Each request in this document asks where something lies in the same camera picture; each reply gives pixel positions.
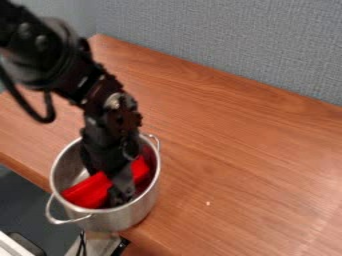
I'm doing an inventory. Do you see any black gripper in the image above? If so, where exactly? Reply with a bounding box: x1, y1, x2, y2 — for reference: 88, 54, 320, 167
78, 124, 142, 208

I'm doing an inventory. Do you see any red rectangular block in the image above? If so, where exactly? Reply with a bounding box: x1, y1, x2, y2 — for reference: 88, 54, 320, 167
61, 156, 150, 209

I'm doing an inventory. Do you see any stainless steel pot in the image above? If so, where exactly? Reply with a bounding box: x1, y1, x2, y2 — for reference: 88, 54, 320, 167
43, 133, 161, 233

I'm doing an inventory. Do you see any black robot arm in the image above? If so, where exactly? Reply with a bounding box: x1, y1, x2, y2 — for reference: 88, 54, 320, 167
0, 0, 142, 206

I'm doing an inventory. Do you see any white object bottom left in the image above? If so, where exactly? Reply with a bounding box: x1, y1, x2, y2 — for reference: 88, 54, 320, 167
0, 231, 46, 256

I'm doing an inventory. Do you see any table leg bracket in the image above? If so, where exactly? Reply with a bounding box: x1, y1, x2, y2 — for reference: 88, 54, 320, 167
63, 231, 130, 256

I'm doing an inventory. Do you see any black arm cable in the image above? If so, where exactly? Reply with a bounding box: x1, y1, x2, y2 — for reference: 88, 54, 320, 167
0, 66, 57, 124

